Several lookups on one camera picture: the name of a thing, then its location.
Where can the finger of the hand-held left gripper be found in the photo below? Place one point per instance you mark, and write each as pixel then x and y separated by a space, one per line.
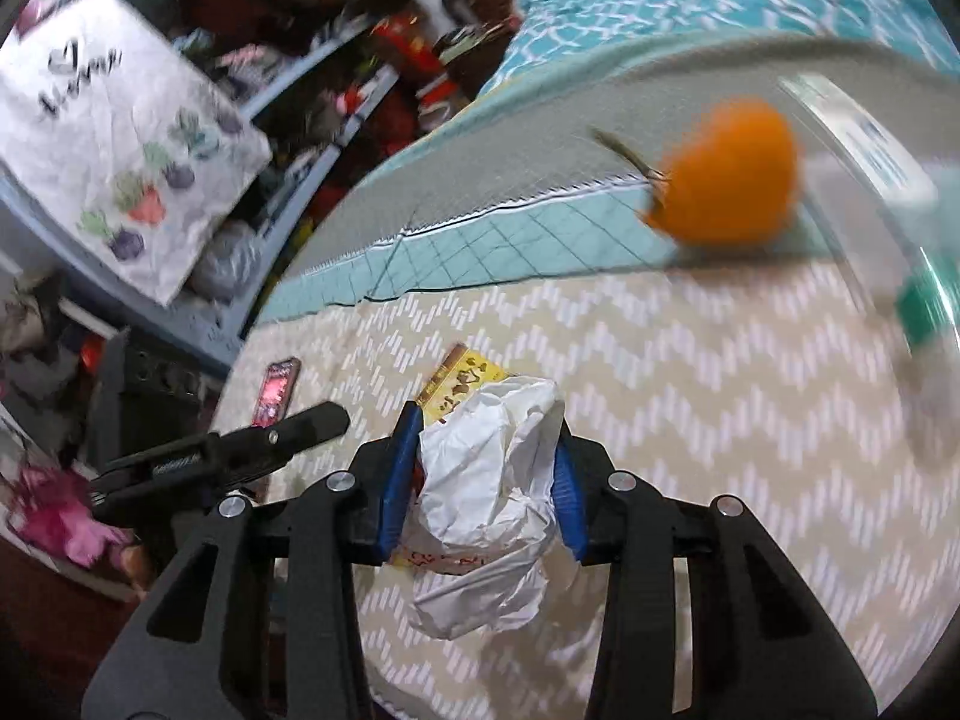
pixel 165 491
pixel 300 427

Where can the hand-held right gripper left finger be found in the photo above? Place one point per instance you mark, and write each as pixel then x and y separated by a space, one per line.
pixel 397 495

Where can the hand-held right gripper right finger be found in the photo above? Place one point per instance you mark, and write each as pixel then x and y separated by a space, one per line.
pixel 570 502

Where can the white paper wrapper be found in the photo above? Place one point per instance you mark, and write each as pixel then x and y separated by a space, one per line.
pixel 480 495

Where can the yellow printed packet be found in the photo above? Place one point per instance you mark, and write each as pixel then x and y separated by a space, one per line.
pixel 465 379

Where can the smartphone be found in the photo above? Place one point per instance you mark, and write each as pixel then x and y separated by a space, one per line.
pixel 276 394

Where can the pink cloth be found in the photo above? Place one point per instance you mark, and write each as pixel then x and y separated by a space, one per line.
pixel 60 514

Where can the black case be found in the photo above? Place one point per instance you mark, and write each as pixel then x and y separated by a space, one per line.
pixel 150 382

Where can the beige chevron bed sheet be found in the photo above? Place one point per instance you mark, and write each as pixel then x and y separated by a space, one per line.
pixel 675 390

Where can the grey storage shelf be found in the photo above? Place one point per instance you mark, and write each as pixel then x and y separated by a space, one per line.
pixel 300 135

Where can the white printed bag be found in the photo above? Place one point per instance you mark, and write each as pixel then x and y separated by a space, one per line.
pixel 120 142

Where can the small orange pomelo peel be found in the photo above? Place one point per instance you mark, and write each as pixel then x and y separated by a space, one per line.
pixel 727 172

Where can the clear plastic bottle green label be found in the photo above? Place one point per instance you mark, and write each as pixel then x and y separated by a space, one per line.
pixel 900 240

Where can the teal patterned blanket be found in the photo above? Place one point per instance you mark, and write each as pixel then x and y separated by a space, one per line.
pixel 712 7

